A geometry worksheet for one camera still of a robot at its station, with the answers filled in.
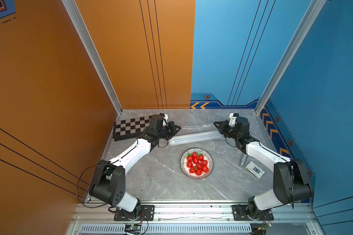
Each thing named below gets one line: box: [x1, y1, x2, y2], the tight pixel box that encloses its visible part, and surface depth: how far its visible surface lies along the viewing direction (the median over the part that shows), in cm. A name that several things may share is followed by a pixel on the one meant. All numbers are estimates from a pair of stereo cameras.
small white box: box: [244, 160, 266, 180], surface depth 88 cm
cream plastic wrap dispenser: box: [168, 130, 223, 146], surface depth 94 cm
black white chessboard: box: [112, 115, 152, 142], surface depth 107 cm
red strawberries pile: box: [186, 151, 210, 176], surface depth 90 cm
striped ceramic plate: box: [179, 147, 214, 180], surface depth 90 cm
